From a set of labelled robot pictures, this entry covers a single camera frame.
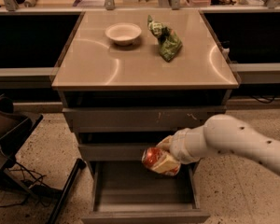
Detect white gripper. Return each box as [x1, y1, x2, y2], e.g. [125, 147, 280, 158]
[152, 129, 201, 175]

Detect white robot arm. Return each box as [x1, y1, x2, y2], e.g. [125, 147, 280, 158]
[157, 115, 280, 176]

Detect top grey drawer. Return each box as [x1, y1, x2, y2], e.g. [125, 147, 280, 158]
[63, 105, 226, 133]

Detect open bottom grey drawer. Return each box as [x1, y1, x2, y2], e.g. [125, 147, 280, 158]
[82, 161, 209, 224]

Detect middle grey drawer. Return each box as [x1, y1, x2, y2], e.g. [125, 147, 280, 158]
[77, 141, 210, 161]

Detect grey drawer cabinet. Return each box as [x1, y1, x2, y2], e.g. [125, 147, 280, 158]
[51, 8, 241, 224]

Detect green chip bag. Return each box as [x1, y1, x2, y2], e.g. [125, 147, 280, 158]
[147, 15, 183, 62]

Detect black metal leg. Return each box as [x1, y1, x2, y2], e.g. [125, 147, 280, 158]
[46, 158, 86, 224]

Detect white paper bowl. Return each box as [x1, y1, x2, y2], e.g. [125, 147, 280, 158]
[105, 23, 142, 46]

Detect dark chair base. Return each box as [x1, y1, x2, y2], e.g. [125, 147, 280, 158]
[0, 95, 43, 172]

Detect black floor cables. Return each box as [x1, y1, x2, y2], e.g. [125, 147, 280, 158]
[0, 161, 54, 208]

